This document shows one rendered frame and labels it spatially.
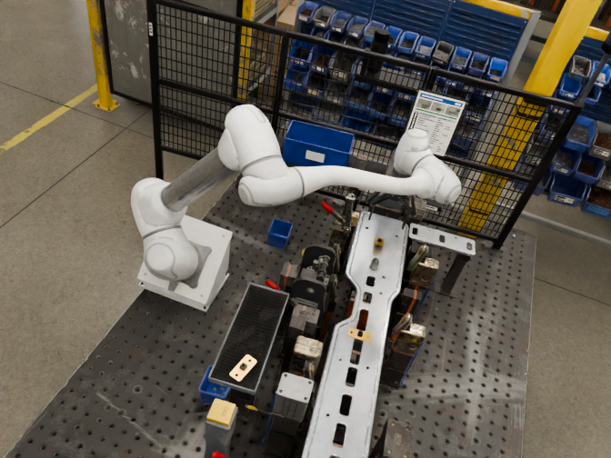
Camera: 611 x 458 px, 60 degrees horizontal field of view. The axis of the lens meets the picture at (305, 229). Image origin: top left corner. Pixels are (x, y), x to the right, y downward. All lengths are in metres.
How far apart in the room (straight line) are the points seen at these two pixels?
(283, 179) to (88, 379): 1.04
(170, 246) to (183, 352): 0.43
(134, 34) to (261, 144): 2.76
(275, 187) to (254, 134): 0.17
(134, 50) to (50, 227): 1.48
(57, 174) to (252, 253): 1.97
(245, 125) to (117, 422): 1.09
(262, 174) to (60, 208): 2.39
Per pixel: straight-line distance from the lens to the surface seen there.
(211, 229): 2.19
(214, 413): 1.49
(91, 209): 3.75
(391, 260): 2.16
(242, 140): 1.59
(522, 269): 2.88
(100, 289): 3.26
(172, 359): 2.12
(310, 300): 1.81
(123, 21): 4.26
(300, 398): 1.59
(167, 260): 1.95
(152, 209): 1.99
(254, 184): 1.55
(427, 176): 1.76
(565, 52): 2.41
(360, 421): 1.72
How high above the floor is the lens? 2.49
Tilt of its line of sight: 43 degrees down
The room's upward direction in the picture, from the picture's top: 12 degrees clockwise
